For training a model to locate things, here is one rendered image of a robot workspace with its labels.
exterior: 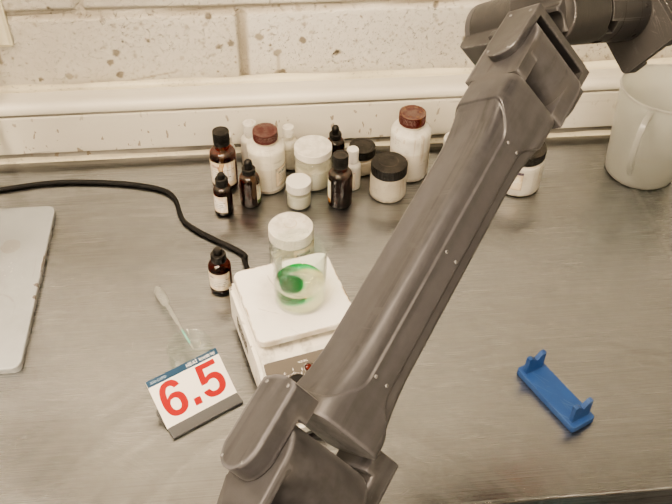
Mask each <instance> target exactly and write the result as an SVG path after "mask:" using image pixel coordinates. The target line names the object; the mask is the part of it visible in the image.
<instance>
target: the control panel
mask: <svg viewBox="0 0 672 504"><path fill-rule="evenodd" d="M322 351H323V349H320V350H317V351H313V352H309V353H305V354H301V355H298V356H294V357H290V358H286V359H283V360H279V361H275V362H271V363H268V364H265V365H264V369H265V373H266V376H268V375H273V374H280V375H285V376H287V377H291V376H292V375H295V374H301V375H304V374H305V373H306V372H307V370H306V369H305V366H306V365H307V364H311V365H312V364H313V363H314V362H315V360H316V359H317V358H318V356H319V355H320V353H321V352H322Z"/></svg>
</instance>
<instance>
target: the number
mask: <svg viewBox="0 0 672 504"><path fill-rule="evenodd" d="M150 388H151V390H152V392H153V394H154V396H155V398H156V400H157V402H158V404H159V407H160V409H161V411H162V413H163V415H164V417H165V419H166V421H167V423H168V422H170V421H172V420H174V419H176V418H178V417H180V416H182V415H184V414H186V413H188V412H190V411H191V410H193V409H195V408H197V407H199V406H201V405H203V404H205V403H207V402H209V401H211V400H212V399H214V398H216V397H218V396H220V395H222V394H224V393H226V392H228V391H230V390H232V389H233V388H232V386H231V384H230V382H229V380H228V378H227V376H226V374H225V371H224V369H223V367H222V365H221V363H220V361H219V359H218V357H217V355H215V356H213V357H211V358H209V359H207V360H205V361H203V362H201V363H199V364H197V365H195V366H193V367H191V368H189V369H187V370H185V371H183V372H181V373H179V374H177V375H175V376H173V377H171V378H169V379H167V380H165V381H163V382H161V383H159V384H157V385H155V386H153V387H150Z"/></svg>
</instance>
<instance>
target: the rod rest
mask: <svg viewBox="0 0 672 504"><path fill-rule="evenodd" d="M546 353H547V352H546V351H545V350H544V349H543V350H541V351H540V352H539V353H538V354H537V355H536V356H535V357H532V356H529V357H527V360H526V363H525V365H523V366H521V367H519V368H518V371H517V375H518V376H519V377H520V378H521V379H522V380H523V381H524V383H525V384H526V385H527V386H528V387H529V388H530V389H531V390H532V391H533V392H534V393H535V394H536V396H537V397H538V398H539V399H540V400H541V401H542V402H543V403H544V404H545V405H546V406H547V407H548V409H549V410H550V411H551V412H552V413H553V414H554V415H555V416H556V417H557V418H558V419H559V420H560V422H561V423H562V424H563V425H564V426H565V427H566V428H567V429H568V430H569V431H570V432H572V433H574V432H576V431H577V430H579V429H581V428H583V427H585V426H586V425H588V424H590V423H592V422H593V419H594V415H593V414H592V413H591V412H590V409H591V407H592V404H593V401H594V400H593V399H592V398H591V397H589V398H587V399H586V400H585V401H584V402H583V403H582V402H581V401H580V400H579V399H578V398H577V397H576V396H575V395H574V394H573V393H572V392H571V391H570V390H569V389H568V388H567V387H566V386H565V385H564V384H563V383H562V381H561V380H560V379H559V378H558V377H557V376H556V375H555V374H554V373H553V372H552V371H551V370H550V369H549V368H548V367H547V366H546V365H545V364H544V360H545V357H546Z"/></svg>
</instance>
